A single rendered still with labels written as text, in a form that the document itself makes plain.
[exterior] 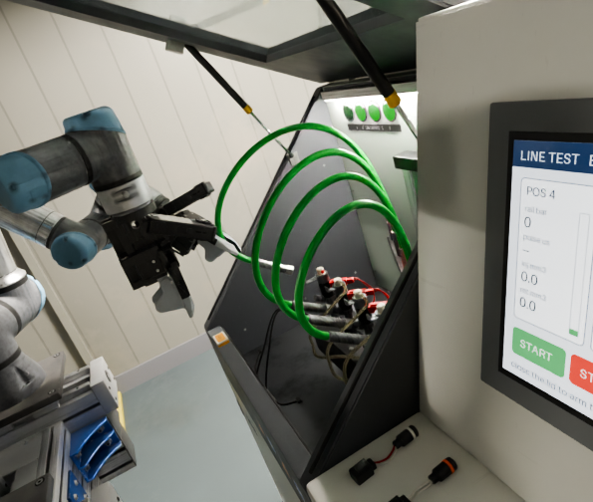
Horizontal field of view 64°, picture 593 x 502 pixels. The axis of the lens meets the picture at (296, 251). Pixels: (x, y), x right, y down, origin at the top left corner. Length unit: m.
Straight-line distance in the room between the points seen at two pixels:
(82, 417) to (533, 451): 1.02
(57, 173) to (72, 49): 2.18
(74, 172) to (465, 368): 0.60
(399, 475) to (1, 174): 0.67
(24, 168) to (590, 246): 0.64
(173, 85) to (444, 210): 2.37
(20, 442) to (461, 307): 1.06
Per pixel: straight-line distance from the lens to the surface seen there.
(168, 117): 2.88
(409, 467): 0.78
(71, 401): 1.32
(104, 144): 0.74
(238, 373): 1.13
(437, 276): 0.70
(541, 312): 0.58
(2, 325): 1.30
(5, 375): 1.30
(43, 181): 0.70
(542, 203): 0.55
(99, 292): 3.01
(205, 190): 1.05
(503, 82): 0.58
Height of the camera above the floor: 1.56
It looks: 22 degrees down
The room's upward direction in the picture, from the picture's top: 19 degrees counter-clockwise
